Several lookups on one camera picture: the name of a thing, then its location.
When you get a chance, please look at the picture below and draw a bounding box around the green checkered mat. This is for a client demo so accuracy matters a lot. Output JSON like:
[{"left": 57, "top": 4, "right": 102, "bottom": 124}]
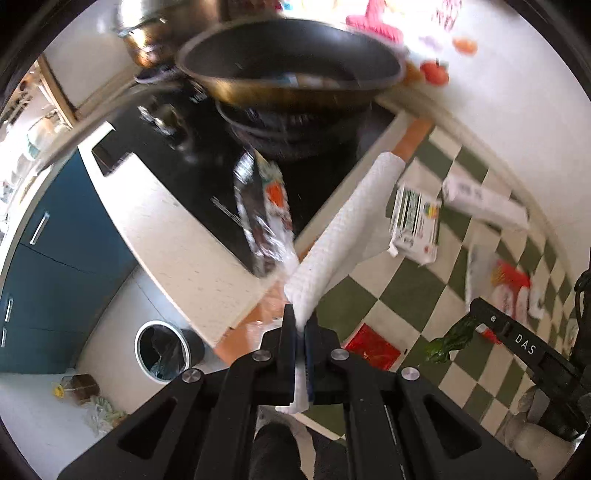
[{"left": 217, "top": 111, "right": 580, "bottom": 441}]

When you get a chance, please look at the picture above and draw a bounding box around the red and white packet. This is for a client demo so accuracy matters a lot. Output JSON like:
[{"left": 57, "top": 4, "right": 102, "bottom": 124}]
[{"left": 463, "top": 244, "right": 546, "bottom": 320}]

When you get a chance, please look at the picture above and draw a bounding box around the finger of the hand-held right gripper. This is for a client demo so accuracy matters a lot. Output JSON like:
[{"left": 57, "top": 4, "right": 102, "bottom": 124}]
[{"left": 467, "top": 298, "right": 580, "bottom": 386}]

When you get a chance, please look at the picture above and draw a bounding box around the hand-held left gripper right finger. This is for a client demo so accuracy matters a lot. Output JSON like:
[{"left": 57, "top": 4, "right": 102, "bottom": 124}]
[{"left": 304, "top": 314, "right": 537, "bottom": 480}]

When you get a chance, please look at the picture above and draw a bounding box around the black glass cooktop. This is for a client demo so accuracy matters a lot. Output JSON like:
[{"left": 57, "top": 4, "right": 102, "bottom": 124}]
[{"left": 91, "top": 95, "right": 399, "bottom": 243}]

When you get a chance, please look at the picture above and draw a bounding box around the black burner grate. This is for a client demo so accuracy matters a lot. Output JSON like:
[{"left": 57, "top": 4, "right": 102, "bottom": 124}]
[{"left": 216, "top": 99, "right": 372, "bottom": 161}]

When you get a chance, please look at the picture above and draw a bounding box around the green plastic wrapper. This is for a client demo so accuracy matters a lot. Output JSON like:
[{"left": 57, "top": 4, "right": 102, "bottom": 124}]
[{"left": 425, "top": 318, "right": 477, "bottom": 365}]

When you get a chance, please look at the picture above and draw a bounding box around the blue cabinet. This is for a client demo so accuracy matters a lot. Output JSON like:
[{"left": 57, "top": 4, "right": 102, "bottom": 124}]
[{"left": 0, "top": 150, "right": 139, "bottom": 376}]

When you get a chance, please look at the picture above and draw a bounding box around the clear plastic bag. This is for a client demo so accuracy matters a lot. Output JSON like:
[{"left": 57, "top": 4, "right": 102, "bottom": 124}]
[{"left": 84, "top": 396, "right": 129, "bottom": 435}]

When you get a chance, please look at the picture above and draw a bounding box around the person's right forearm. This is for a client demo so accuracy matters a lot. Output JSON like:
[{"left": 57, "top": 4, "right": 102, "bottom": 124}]
[{"left": 501, "top": 387, "right": 580, "bottom": 464}]

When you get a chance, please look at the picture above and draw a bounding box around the black frying pan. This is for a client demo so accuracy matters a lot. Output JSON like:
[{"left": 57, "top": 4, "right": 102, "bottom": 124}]
[{"left": 39, "top": 18, "right": 408, "bottom": 169}]

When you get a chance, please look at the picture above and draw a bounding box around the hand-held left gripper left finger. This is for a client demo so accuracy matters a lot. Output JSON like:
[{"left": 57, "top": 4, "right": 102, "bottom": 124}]
[{"left": 56, "top": 305, "right": 297, "bottom": 480}]

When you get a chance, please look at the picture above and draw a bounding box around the flattened printed carton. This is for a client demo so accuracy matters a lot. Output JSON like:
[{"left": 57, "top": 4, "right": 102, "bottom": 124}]
[{"left": 387, "top": 184, "right": 443, "bottom": 267}]

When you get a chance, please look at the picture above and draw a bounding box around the clear printed plastic wrapper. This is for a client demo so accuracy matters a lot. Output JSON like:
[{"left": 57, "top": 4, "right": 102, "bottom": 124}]
[{"left": 232, "top": 150, "right": 300, "bottom": 278}]

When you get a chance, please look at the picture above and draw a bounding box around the steel pot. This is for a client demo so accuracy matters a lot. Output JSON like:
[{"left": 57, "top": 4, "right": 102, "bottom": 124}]
[{"left": 113, "top": 0, "right": 225, "bottom": 70}]

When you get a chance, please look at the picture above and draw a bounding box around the black trash bin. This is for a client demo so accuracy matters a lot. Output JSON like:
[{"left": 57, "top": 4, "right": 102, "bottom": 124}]
[{"left": 134, "top": 320, "right": 206, "bottom": 382}]

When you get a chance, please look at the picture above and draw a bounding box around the red plastic wrapper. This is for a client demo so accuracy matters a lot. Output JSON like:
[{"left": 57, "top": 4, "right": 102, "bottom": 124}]
[{"left": 345, "top": 323, "right": 402, "bottom": 371}]

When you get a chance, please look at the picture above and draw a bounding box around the white paper towel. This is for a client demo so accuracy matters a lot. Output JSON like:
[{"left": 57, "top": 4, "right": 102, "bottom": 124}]
[{"left": 276, "top": 152, "right": 408, "bottom": 414}]

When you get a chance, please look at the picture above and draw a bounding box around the long white box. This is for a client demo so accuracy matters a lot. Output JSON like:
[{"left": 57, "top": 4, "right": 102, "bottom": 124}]
[{"left": 442, "top": 174, "right": 531, "bottom": 232}]

